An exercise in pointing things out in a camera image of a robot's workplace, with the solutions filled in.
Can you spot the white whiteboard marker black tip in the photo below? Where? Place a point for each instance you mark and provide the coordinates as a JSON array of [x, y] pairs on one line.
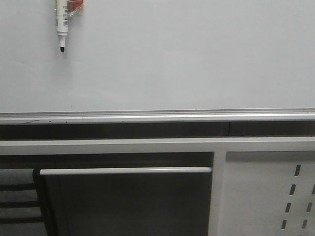
[[61, 13]]

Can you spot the large white whiteboard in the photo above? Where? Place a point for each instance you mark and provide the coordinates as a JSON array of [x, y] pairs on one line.
[[158, 60]]

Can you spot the dark grey panel white rim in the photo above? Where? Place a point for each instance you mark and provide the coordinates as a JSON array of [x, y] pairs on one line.
[[151, 201]]

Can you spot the white perforated metal panel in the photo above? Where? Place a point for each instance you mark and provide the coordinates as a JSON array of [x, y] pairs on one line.
[[268, 194]]

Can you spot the red clear marker holder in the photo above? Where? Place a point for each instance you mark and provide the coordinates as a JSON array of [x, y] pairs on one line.
[[74, 7]]

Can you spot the white metal whiteboard stand frame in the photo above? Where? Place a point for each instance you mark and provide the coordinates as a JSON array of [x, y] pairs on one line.
[[218, 146]]

